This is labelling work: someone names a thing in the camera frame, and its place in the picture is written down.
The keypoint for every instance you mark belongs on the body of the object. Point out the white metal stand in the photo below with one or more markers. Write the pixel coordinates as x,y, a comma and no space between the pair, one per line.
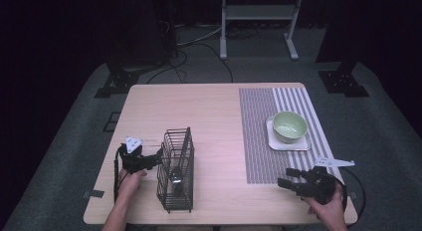
258,12

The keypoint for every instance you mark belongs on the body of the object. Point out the grey tape piece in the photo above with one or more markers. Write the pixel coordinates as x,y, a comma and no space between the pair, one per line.
93,193

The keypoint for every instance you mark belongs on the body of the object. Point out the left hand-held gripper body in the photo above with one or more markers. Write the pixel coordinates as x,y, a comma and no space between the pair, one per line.
132,159

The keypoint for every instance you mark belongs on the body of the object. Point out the dark equipment cabinet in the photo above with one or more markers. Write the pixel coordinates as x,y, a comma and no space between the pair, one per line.
142,32

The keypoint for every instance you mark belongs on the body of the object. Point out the person's right hand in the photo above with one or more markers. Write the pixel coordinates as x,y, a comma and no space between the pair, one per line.
328,212

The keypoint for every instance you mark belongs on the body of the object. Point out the dark spoon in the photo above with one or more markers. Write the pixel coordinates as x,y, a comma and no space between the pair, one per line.
176,179

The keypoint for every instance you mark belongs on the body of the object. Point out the person's left hand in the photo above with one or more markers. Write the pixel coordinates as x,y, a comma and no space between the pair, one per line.
131,183

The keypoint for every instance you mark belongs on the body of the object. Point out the white square plate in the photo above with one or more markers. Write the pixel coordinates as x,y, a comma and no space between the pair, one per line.
292,146

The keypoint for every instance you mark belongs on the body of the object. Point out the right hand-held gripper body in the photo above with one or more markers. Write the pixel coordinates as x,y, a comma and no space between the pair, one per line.
318,186

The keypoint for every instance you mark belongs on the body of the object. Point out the green bowl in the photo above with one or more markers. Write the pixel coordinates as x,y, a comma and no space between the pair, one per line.
289,126

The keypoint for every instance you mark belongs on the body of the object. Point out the black stand base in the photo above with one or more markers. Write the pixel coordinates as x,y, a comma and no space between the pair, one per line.
116,85
343,83

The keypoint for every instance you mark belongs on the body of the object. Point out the grey striped placemat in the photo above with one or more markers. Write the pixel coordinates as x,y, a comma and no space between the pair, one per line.
257,138

